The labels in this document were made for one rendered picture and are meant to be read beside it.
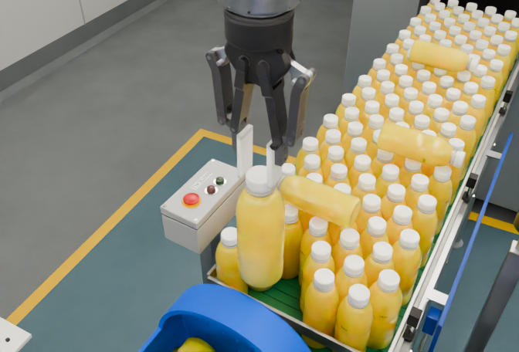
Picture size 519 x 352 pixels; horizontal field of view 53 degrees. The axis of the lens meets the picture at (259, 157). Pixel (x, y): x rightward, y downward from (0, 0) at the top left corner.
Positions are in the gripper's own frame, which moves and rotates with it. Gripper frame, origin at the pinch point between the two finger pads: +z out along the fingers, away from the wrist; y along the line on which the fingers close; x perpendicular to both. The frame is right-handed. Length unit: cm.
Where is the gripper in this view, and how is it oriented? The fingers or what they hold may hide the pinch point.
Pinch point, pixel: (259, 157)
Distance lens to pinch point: 67.5
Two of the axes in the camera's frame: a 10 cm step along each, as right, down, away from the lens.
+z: 0.0, 8.0, 6.0
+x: 4.9, -5.3, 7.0
